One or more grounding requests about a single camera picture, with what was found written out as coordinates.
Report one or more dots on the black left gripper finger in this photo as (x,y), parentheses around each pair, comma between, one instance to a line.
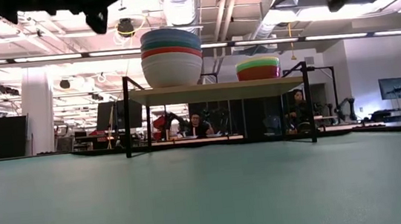
(97,22)

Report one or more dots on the periwinkle blue ribbed bowl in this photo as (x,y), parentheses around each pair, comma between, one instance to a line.
(169,34)

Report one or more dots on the red ribbed bowl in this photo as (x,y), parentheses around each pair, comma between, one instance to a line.
(169,50)

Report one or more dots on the white speckled ribbed bowl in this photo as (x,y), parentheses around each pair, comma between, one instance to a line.
(172,70)

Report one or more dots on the yellow translucent bowl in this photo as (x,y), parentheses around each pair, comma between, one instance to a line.
(256,60)

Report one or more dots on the green translucent bowl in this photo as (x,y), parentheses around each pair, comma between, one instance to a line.
(257,64)

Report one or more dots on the pink translucent bowl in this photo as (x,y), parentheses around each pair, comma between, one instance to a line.
(258,73)

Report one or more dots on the black background robot arm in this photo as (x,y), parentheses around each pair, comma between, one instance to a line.
(345,108)

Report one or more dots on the red background robot arm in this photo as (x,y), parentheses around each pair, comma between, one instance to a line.
(162,123)

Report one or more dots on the dark background monitor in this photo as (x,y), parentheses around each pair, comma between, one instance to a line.
(109,116)

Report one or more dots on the white building column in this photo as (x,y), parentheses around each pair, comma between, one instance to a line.
(38,110)

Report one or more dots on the person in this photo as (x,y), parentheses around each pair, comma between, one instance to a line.
(198,127)
(298,109)

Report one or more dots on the green table mat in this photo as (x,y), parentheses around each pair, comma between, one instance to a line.
(209,197)

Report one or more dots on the wooden shelf with black frame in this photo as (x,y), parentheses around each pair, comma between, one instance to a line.
(213,90)

